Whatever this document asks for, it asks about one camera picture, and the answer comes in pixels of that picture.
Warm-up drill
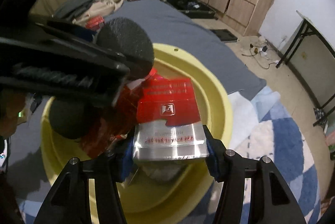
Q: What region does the grey bed sheet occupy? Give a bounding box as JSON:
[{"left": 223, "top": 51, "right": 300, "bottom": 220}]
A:
[{"left": 7, "top": 0, "right": 266, "bottom": 202}]

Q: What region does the black round foam-top jar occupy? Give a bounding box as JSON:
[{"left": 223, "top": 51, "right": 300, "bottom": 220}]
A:
[{"left": 96, "top": 17, "right": 155, "bottom": 80}]

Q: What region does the beige jacket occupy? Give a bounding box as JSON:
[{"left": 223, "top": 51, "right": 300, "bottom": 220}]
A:
[{"left": 72, "top": 0, "right": 124, "bottom": 26}]

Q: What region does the power strip with cables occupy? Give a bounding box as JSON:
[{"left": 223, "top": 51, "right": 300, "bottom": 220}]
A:
[{"left": 241, "top": 36, "right": 279, "bottom": 70}]

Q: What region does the red silver cigarette pack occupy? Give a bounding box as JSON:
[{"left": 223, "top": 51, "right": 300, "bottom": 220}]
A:
[{"left": 133, "top": 78, "right": 208, "bottom": 163}]

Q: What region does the black foam tray insert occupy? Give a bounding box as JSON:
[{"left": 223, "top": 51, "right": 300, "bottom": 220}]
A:
[{"left": 211, "top": 29, "right": 238, "bottom": 43}]

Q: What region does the blue white checkered blanket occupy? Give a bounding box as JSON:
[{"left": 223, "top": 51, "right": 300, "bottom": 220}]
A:
[{"left": 180, "top": 86, "right": 321, "bottom": 224}]

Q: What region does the black folding table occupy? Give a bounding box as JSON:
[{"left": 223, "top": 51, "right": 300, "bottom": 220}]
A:
[{"left": 276, "top": 11, "right": 334, "bottom": 127}]

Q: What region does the dark red cigarette carton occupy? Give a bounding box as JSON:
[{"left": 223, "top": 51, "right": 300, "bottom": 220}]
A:
[{"left": 80, "top": 68, "right": 163, "bottom": 158}]

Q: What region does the red box by jacket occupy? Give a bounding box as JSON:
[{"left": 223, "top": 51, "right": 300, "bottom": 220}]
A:
[{"left": 85, "top": 16, "right": 105, "bottom": 31}]

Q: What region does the black open equipment case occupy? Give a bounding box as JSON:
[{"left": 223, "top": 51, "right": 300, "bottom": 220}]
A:
[{"left": 160, "top": 0, "right": 216, "bottom": 19}]

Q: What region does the yellow plastic basin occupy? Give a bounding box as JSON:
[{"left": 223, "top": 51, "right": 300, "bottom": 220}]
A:
[{"left": 41, "top": 43, "right": 233, "bottom": 223}]

